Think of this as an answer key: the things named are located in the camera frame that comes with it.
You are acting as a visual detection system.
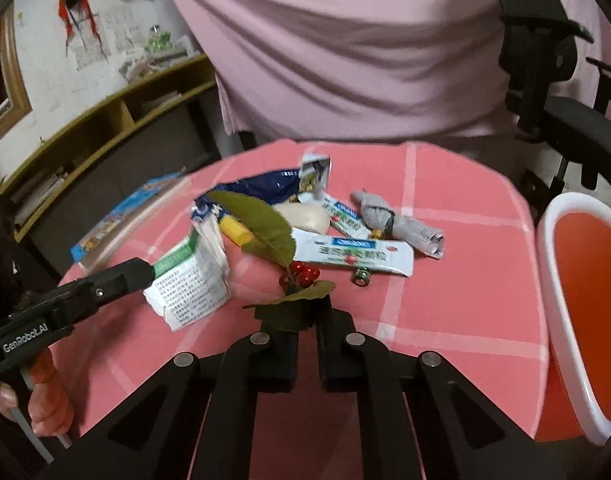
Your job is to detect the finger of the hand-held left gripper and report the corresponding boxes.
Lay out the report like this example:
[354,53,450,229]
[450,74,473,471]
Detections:
[55,256,157,313]

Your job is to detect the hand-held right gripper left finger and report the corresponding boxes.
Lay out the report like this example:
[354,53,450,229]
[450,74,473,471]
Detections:
[60,320,300,480]

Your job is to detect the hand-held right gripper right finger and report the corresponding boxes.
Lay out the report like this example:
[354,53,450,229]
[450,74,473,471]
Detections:
[315,307,569,480]

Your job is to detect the white and green paper carton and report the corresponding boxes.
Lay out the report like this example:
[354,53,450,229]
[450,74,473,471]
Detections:
[142,232,231,332]

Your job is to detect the small white printed sachet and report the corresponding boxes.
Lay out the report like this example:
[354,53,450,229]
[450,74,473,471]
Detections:
[321,192,371,239]

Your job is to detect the leafy twig with red berries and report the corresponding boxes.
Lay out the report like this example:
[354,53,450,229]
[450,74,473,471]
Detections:
[208,190,337,332]

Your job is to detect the dark blue plastic wrapper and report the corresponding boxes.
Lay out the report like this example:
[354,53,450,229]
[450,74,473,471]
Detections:
[190,169,306,223]

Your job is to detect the orange bin with white rim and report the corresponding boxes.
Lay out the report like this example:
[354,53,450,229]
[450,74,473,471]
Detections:
[535,192,611,446]

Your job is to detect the person's left hand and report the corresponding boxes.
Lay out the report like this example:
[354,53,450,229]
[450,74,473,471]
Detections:
[0,349,76,437]

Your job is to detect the blue-edged book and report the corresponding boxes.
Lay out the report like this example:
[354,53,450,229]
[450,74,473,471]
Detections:
[70,172,188,268]

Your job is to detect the white green toothpaste tube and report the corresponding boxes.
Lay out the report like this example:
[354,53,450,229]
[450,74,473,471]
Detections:
[291,227,415,277]

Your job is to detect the stack of books in shelf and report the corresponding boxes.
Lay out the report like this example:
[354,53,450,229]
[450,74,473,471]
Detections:
[12,170,68,226]

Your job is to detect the pink checked tablecloth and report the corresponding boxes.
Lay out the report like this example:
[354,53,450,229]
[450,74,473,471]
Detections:
[50,140,551,480]

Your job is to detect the low wooden shelf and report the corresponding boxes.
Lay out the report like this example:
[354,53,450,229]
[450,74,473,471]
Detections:
[0,52,221,241]

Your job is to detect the yellow wrapped block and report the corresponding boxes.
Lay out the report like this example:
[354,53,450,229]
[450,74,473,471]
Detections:
[220,215,253,246]

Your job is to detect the crumpled newspaper roll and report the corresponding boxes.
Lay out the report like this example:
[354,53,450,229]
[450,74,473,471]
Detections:
[352,190,445,260]

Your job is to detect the torn small printed carton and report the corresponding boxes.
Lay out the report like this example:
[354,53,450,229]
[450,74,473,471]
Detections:
[299,154,332,195]

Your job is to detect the gold framed picture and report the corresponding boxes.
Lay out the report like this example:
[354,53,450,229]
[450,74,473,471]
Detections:
[0,5,33,148]

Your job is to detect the green plant ornament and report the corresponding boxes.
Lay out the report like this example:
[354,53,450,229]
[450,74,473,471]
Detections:
[145,24,173,53]

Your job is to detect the red and black hanging decoration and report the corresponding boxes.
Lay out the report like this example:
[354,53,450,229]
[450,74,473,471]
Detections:
[58,0,108,61]

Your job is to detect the pink hanging cloth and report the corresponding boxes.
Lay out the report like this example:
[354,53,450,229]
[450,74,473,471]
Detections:
[155,0,611,151]

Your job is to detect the black office chair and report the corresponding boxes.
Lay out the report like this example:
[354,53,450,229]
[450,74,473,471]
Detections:
[483,0,611,211]

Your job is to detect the printed wall paper sheets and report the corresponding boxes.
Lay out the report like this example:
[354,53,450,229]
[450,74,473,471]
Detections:
[72,2,136,71]

